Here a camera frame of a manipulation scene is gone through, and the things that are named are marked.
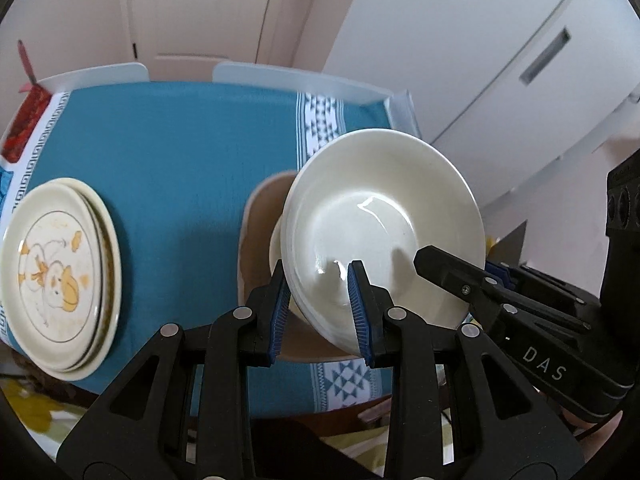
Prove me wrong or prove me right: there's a yellow lion cartoon plate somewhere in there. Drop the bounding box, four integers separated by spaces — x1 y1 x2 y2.
44 178 122 382

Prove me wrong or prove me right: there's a white duck cartoon plate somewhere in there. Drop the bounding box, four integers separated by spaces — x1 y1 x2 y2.
1 182 101 370

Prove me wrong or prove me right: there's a beige square plastic bowl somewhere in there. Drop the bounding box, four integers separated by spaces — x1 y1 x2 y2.
236 169 362 363

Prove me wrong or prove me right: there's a cream bowl with duck print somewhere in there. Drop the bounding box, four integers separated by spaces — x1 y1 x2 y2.
272 214 359 362

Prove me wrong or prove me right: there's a white wardrobe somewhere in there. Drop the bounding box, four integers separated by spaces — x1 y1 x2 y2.
324 0 639 206

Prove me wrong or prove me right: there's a blue patterned tablecloth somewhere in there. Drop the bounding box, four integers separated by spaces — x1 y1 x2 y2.
1 82 390 393

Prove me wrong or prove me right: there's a white panel door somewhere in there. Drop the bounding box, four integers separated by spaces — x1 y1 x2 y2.
120 0 283 81

